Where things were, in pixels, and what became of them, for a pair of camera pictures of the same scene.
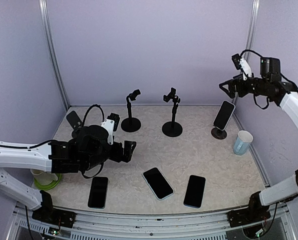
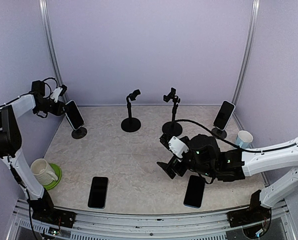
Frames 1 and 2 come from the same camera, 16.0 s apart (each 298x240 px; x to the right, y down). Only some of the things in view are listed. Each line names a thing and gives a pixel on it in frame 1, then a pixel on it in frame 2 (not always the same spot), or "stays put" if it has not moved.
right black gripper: (238, 79) -> (167, 167)
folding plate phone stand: (218, 133) stays put
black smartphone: (157, 183) -> (73, 115)
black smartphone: (224, 115) stays put
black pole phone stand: (172, 128) stays put
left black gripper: (127, 151) -> (57, 110)
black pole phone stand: (131, 124) stays put
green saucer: (50, 185) stays put
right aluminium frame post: (251, 29) stays put
